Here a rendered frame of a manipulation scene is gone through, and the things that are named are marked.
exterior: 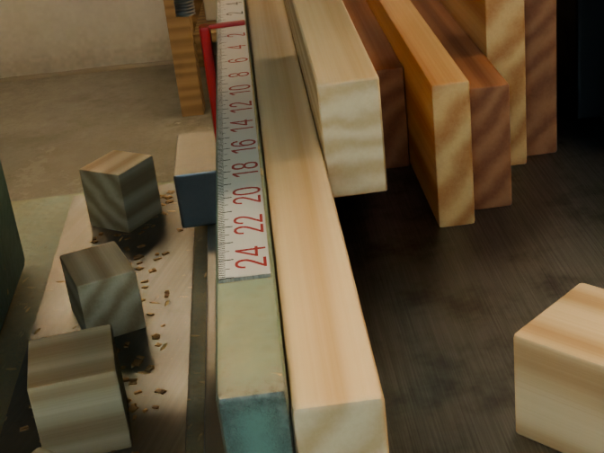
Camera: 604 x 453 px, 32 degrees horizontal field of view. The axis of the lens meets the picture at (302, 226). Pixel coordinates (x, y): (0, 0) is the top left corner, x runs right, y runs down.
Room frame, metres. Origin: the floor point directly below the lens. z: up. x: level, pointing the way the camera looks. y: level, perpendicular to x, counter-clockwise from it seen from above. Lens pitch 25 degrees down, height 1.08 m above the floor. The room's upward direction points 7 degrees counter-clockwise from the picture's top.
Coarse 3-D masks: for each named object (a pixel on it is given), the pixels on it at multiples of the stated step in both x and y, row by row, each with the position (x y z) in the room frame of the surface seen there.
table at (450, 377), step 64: (576, 128) 0.44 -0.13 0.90; (384, 192) 0.40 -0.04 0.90; (512, 192) 0.38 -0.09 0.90; (576, 192) 0.38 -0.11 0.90; (384, 256) 0.34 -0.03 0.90; (448, 256) 0.34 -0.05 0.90; (512, 256) 0.33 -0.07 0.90; (576, 256) 0.32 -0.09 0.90; (384, 320) 0.30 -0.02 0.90; (448, 320) 0.29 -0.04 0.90; (512, 320) 0.29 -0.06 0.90; (384, 384) 0.26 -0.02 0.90; (448, 384) 0.26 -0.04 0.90; (512, 384) 0.25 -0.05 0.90; (448, 448) 0.23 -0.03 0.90; (512, 448) 0.22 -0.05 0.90
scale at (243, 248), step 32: (224, 0) 0.53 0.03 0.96; (224, 32) 0.47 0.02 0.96; (224, 64) 0.42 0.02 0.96; (224, 96) 0.38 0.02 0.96; (224, 128) 0.34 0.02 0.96; (224, 160) 0.31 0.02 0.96; (256, 160) 0.31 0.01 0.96; (224, 192) 0.29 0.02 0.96; (256, 192) 0.28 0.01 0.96; (224, 224) 0.26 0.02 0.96; (256, 224) 0.26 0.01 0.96; (224, 256) 0.24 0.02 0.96; (256, 256) 0.24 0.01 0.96
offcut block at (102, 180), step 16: (96, 160) 0.64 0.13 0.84; (112, 160) 0.63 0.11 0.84; (128, 160) 0.63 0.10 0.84; (144, 160) 0.63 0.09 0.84; (96, 176) 0.62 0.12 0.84; (112, 176) 0.61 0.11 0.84; (128, 176) 0.61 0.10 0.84; (144, 176) 0.62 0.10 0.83; (96, 192) 0.62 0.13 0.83; (112, 192) 0.61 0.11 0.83; (128, 192) 0.61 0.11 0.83; (144, 192) 0.62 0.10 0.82; (96, 208) 0.62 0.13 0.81; (112, 208) 0.61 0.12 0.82; (128, 208) 0.61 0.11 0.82; (144, 208) 0.62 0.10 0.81; (160, 208) 0.63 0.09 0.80; (96, 224) 0.62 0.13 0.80; (112, 224) 0.61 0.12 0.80; (128, 224) 0.61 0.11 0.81
